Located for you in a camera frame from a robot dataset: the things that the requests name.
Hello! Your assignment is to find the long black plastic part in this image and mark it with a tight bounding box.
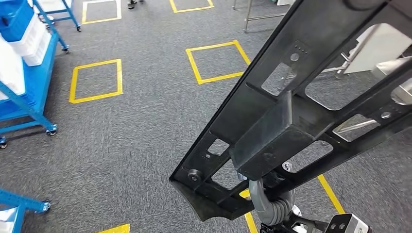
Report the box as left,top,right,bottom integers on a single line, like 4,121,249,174
169,0,412,222

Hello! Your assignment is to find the white plastic bin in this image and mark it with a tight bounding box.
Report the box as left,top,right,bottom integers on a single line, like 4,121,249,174
0,33,26,100
0,207,17,233
9,13,48,58
38,0,70,13
23,30,53,67

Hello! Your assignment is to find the white panel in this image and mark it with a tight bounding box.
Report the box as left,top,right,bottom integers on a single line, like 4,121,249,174
343,23,412,75

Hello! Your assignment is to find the small steel table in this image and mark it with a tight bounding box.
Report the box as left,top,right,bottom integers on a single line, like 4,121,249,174
322,51,412,143

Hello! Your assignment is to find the blue plastic crate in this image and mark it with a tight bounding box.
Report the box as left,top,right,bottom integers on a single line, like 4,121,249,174
0,0,35,43

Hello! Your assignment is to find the bare metal table frame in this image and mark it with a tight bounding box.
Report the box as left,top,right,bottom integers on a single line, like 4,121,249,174
231,0,288,34

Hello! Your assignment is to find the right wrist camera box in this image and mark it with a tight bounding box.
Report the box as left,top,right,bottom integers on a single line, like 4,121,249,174
324,213,371,233

